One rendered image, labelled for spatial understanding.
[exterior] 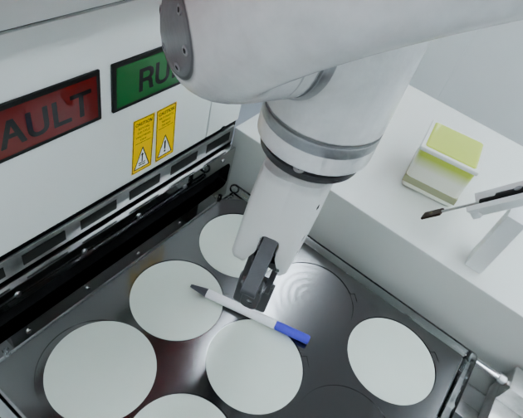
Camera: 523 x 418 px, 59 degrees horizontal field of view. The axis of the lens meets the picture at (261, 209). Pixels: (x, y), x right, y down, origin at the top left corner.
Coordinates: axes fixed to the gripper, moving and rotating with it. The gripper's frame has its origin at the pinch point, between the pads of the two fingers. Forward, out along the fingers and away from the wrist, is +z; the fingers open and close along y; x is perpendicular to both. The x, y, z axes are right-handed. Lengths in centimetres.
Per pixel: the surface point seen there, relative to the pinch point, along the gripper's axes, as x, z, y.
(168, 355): -5.3, 8.7, 8.0
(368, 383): 14.2, 8.7, 1.4
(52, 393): -12.5, 8.7, 15.7
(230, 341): -0.5, 8.7, 3.8
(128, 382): -7.2, 8.6, 12.0
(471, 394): 29.5, 16.7, -8.2
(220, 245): -6.7, 8.7, -7.2
